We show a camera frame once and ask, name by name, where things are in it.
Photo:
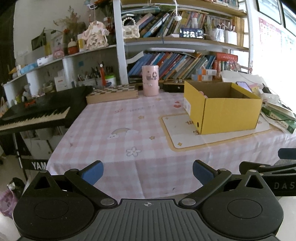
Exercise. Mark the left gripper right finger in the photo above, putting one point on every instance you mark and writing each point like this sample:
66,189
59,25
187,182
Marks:
212,182

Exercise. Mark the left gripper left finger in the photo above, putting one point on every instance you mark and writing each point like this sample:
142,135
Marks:
84,181

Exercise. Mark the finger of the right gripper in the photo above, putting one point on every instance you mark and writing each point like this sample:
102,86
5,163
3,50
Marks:
287,153

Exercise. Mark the pink checkered tablecloth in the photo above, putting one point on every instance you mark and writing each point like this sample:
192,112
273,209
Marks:
128,136

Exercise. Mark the cream desk mat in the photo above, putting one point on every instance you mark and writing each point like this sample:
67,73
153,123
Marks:
182,133

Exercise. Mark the yellow cardboard box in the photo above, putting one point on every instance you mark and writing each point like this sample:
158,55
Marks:
224,105

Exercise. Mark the black electronic keyboard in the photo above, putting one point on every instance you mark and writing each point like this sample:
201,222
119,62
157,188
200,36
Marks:
51,110

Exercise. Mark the smartphone on papers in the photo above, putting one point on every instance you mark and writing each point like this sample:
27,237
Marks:
244,85

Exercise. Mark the stack of papers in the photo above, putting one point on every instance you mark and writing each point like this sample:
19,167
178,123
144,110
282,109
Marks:
251,80

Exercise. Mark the wooden chess board box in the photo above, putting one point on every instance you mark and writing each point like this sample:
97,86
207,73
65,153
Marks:
120,92

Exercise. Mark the white green lid jar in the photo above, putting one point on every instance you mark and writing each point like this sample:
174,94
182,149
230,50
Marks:
110,80

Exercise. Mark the orange red bottle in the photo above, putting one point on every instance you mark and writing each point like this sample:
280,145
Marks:
102,73

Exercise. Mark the orange white medicine box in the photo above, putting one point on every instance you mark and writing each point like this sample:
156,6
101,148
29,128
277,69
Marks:
204,75

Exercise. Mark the row of leaning books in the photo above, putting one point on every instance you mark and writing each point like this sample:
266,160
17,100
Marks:
179,65

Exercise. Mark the pink cylinder container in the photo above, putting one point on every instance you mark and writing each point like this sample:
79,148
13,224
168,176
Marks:
150,80

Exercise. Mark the white bookshelf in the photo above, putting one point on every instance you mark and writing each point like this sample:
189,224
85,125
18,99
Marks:
59,45

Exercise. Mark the white quilted handbag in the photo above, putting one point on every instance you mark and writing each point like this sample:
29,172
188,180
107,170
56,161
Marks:
130,31

